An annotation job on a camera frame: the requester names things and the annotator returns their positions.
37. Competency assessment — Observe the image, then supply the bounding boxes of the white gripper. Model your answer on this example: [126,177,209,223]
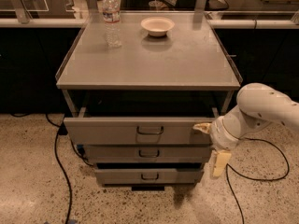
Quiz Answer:
[192,105,249,177]

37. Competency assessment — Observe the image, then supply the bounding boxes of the grey top drawer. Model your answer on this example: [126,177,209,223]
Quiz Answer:
[64,116,214,145]

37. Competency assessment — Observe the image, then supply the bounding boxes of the grey drawer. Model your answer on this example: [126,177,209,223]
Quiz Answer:
[94,168,204,185]
[84,145,211,163]
[64,116,214,145]

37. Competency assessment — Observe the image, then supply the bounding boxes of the grey middle drawer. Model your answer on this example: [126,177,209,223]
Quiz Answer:
[84,145,211,163]

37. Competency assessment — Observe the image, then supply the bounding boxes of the grey bottom drawer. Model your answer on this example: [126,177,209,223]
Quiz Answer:
[94,168,204,185]

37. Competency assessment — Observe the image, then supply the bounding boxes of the grey metal cabinet table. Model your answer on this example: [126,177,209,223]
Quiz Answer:
[54,0,244,191]

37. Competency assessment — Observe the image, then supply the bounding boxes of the white paper bowl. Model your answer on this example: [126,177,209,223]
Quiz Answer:
[141,17,175,37]

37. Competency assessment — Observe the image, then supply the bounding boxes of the plastic cup with straw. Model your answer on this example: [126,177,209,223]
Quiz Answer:
[149,0,165,10]

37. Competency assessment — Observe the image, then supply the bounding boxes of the clear plastic water bottle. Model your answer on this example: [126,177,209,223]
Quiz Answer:
[102,0,121,48]

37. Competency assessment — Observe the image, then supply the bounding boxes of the black cable right floor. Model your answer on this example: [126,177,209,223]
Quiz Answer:
[225,136,291,224]

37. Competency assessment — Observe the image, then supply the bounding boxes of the black cable floor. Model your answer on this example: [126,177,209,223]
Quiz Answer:
[8,112,94,224]
[225,136,291,224]

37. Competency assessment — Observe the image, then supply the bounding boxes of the white horizontal rail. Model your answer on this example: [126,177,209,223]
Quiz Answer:
[0,18,299,31]

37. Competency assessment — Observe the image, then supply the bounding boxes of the black cable left floor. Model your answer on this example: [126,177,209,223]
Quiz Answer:
[8,112,94,224]

